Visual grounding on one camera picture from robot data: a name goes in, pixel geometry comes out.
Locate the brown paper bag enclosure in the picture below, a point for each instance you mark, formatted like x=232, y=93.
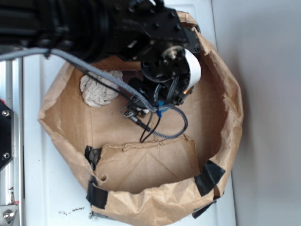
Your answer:
x=150, y=183

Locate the white plastic tray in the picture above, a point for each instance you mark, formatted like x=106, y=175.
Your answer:
x=53, y=196

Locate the black mounting plate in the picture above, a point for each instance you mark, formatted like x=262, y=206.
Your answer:
x=6, y=135

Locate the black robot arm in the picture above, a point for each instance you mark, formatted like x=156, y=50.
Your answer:
x=86, y=31

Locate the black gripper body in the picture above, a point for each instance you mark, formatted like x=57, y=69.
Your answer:
x=164, y=82

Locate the black tape strip inner left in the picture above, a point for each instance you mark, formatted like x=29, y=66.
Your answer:
x=93, y=156

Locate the crumpled white paper wad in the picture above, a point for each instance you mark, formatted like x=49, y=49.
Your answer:
x=96, y=94

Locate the black tape strip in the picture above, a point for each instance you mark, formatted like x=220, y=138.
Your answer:
x=95, y=195
x=93, y=156
x=209, y=177

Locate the white cylindrical wrist cap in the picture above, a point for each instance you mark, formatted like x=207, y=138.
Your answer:
x=194, y=69

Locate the black tape strip bottom left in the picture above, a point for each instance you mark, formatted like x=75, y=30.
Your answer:
x=95, y=195

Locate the black tape strip bottom right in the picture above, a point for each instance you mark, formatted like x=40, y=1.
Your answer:
x=209, y=177

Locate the aluminium frame rail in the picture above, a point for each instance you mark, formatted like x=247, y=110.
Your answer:
x=11, y=178

